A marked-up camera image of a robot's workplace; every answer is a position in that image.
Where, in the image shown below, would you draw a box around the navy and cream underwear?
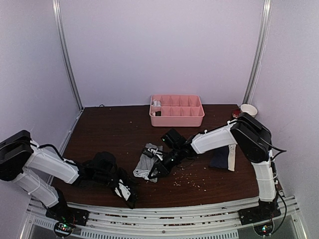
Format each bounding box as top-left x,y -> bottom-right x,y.
209,144 -> 236,171

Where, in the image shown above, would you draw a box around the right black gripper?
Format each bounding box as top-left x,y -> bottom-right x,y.
149,146 -> 183,178

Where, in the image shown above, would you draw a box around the pink divided organizer box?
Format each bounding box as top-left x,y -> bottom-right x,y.
149,94 -> 205,127

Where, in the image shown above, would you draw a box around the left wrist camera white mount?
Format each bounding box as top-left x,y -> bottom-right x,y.
114,179 -> 131,201

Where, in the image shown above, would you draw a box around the left round controller board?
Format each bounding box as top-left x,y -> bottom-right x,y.
53,222 -> 75,237

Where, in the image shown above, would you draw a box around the white ceramic bowl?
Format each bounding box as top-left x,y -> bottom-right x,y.
240,104 -> 258,118

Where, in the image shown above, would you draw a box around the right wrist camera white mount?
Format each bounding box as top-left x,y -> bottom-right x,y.
142,147 -> 167,162

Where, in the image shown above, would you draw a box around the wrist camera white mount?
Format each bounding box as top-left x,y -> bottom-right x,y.
114,179 -> 131,201
142,147 -> 167,162

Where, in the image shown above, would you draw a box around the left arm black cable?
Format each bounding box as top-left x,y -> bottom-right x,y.
27,143 -> 83,167

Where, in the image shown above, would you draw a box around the round controller board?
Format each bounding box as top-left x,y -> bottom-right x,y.
53,222 -> 75,237
254,223 -> 274,237

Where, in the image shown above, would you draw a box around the right aluminium corner post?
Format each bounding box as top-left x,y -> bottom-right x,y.
242,0 -> 272,104

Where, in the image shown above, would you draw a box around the left aluminium corner post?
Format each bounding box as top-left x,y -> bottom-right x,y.
52,0 -> 84,111

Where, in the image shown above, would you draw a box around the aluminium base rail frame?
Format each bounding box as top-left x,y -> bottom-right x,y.
18,192 -> 311,239

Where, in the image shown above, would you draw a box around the white rolled item in box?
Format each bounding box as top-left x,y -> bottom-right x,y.
152,100 -> 161,107

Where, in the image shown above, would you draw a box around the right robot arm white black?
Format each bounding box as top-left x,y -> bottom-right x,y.
148,113 -> 281,225

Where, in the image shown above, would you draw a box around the red patterned saucer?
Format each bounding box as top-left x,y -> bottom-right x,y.
232,109 -> 241,119

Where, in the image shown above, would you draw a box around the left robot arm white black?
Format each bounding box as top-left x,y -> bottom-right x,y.
0,130 -> 137,228

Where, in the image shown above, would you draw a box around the aluminium corner post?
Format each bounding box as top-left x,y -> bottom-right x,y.
242,0 -> 272,104
52,0 -> 84,111

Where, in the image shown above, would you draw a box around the right round controller board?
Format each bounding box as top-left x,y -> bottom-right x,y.
254,223 -> 274,237

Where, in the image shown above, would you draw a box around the grey boxer briefs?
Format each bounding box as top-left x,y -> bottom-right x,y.
133,153 -> 158,183

